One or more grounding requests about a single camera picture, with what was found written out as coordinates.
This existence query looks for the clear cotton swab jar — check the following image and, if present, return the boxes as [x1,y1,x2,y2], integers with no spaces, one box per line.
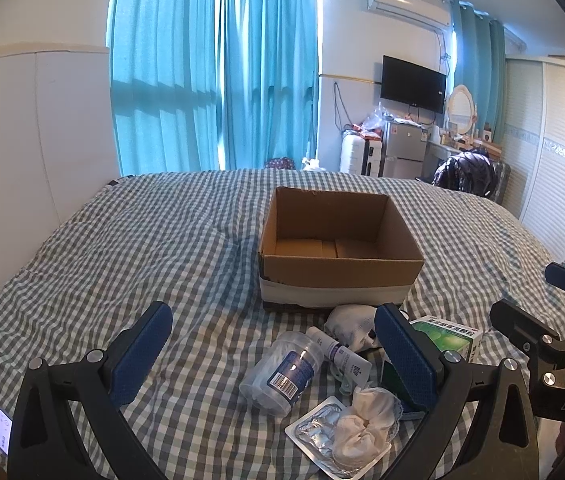
[239,332,323,418]

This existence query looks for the silver mini fridge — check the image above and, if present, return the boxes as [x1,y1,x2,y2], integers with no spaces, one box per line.
[381,119,429,179]

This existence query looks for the white lace scrunchie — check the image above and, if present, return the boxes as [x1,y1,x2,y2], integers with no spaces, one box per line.
[332,387,403,468]

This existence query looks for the blue window curtains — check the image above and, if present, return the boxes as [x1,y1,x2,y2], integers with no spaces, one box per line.
[107,0,321,174]

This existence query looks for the blue corner curtain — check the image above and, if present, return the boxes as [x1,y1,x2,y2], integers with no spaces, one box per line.
[450,0,507,144]

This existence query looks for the white suitcase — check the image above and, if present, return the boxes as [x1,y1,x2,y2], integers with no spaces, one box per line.
[339,132,366,174]

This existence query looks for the open cardboard box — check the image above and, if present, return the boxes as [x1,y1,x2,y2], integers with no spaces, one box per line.
[258,186,424,311]

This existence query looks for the black wall television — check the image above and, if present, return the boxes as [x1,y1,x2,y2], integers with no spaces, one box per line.
[380,55,447,114]

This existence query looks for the white air conditioner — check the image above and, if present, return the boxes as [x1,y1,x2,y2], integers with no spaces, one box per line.
[367,0,451,30]

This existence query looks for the oval vanity mirror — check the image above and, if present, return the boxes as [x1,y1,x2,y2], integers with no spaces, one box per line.
[445,84,477,136]

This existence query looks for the smartphone with lit screen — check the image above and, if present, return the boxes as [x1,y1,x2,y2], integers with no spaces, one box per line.
[0,408,12,455]

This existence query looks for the white socks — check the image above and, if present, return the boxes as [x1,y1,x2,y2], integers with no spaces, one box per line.
[322,304,381,353]

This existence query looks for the green white medicine box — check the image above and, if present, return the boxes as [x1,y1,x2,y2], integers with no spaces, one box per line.
[410,315,484,363]

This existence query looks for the grey checkered bed sheet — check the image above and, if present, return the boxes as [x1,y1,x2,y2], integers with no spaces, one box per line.
[0,170,565,479]

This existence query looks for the white toothpaste tube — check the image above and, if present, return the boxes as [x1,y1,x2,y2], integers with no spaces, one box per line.
[306,326,371,388]

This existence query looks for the silver foil blister pack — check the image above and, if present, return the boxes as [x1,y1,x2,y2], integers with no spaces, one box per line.
[284,396,392,480]

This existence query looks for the black puffy jacket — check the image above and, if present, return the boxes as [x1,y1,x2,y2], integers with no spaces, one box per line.
[433,152,497,197]

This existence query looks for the white slatted wardrobe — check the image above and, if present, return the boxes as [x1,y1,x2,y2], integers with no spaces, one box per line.
[501,56,565,262]

